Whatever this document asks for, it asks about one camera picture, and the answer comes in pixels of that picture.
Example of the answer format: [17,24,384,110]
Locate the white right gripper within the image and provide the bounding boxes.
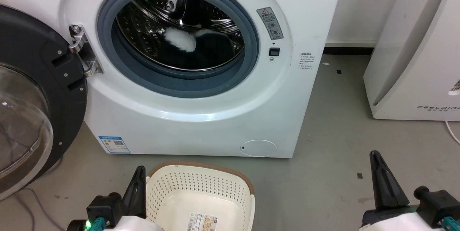
[359,150,445,231]

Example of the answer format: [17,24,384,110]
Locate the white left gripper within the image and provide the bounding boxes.
[104,166,165,231]

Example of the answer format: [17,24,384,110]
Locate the cream perforated laundry basket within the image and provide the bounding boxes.
[145,162,256,231]

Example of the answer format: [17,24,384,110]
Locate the paper label inside basket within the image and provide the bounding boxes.
[187,212,219,231]

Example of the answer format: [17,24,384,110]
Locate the white front-load washing machine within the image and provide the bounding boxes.
[0,0,345,158]

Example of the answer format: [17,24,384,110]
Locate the dark grey washing machine door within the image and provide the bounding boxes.
[0,4,88,201]

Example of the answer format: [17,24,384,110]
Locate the blue energy label sticker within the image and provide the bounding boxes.
[98,136,131,154]

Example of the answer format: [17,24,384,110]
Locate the grey rubber door gasket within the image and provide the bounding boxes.
[97,0,260,98]

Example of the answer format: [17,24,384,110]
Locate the white air purifier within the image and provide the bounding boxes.
[363,0,460,121]

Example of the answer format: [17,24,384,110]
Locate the round white filter cover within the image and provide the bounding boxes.
[240,139,278,158]

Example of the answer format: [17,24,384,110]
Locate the clear door glass bowl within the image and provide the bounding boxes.
[0,64,54,180]

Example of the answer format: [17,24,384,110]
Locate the black baseboard strip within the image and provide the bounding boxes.
[323,47,376,56]

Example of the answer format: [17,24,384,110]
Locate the small printed text label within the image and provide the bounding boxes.
[298,52,316,70]

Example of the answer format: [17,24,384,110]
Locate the chrome door hinge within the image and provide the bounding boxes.
[69,24,104,78]

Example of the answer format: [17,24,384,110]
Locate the dark garment with white fleece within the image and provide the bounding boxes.
[157,27,238,70]

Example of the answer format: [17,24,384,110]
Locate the stainless steel washer drum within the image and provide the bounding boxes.
[116,0,245,72]

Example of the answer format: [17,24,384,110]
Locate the grey warning sticker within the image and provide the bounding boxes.
[257,7,284,41]

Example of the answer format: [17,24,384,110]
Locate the teal right cable plug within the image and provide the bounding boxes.
[441,216,460,231]

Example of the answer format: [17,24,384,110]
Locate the white power cable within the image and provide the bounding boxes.
[445,120,460,145]

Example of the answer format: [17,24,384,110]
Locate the grey floor cable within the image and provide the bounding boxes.
[14,187,66,231]

